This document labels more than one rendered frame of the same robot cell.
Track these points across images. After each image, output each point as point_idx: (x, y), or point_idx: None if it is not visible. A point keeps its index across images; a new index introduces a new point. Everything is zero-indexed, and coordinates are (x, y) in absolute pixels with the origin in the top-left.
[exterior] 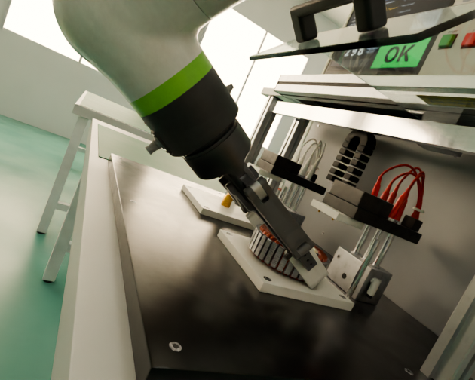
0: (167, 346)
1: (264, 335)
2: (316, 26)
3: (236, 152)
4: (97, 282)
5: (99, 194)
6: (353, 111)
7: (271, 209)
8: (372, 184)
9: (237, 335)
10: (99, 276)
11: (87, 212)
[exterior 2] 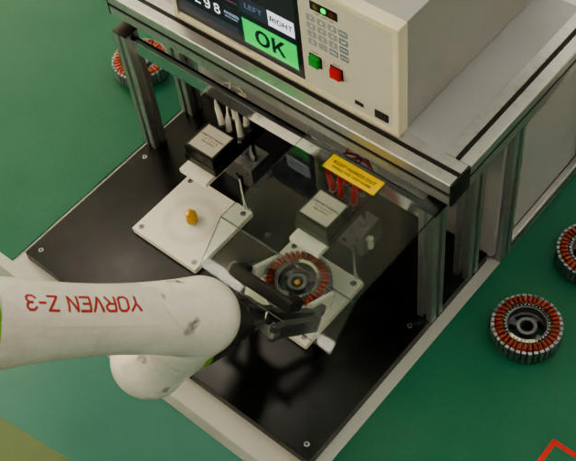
0: (304, 446)
1: (330, 392)
2: (249, 267)
3: (246, 327)
4: (240, 434)
5: None
6: None
7: (287, 332)
8: None
9: (321, 408)
10: (235, 428)
11: None
